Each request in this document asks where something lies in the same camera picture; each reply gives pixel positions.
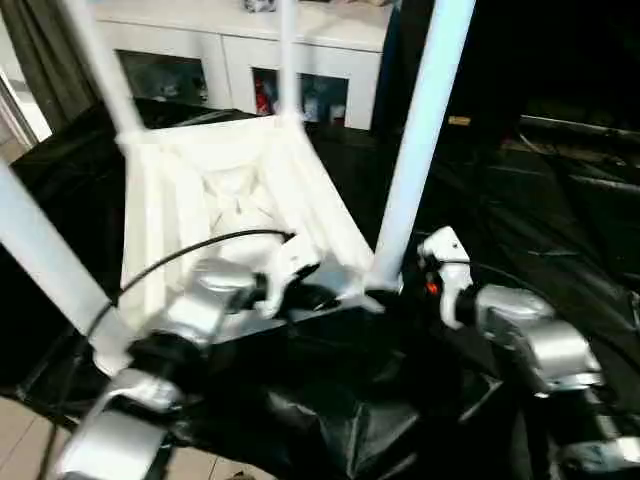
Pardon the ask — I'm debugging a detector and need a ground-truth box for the white plastic table top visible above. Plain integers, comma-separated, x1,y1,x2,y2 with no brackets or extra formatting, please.
92,114,387,376

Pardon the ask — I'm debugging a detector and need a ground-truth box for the black plastic mat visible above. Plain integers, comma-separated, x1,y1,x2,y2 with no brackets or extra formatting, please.
0,97,640,480

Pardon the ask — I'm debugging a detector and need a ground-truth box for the red box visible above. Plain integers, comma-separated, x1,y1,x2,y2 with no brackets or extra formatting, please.
253,78,270,115

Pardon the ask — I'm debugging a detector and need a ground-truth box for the large black box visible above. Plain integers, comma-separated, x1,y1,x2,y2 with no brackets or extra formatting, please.
374,0,640,147

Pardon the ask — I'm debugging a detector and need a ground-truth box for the white glass-door cabinet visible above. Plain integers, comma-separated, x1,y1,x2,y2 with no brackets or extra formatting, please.
94,0,397,132

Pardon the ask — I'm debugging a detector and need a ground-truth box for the grey-brown curtain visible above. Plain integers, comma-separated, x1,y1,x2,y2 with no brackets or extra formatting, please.
0,0,102,132

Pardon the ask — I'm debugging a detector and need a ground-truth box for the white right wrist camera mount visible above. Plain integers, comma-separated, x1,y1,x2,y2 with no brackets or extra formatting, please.
416,225,475,331

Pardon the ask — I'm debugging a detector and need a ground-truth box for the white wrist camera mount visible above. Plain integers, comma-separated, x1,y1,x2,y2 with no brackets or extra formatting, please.
416,225,475,331
257,232,322,320

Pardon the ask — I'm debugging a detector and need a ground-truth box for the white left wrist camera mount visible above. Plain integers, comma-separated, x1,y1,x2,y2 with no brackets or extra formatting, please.
257,232,322,320

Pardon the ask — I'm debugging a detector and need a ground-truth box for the dark horizontal metal rail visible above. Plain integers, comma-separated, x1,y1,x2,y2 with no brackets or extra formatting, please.
519,114,640,142

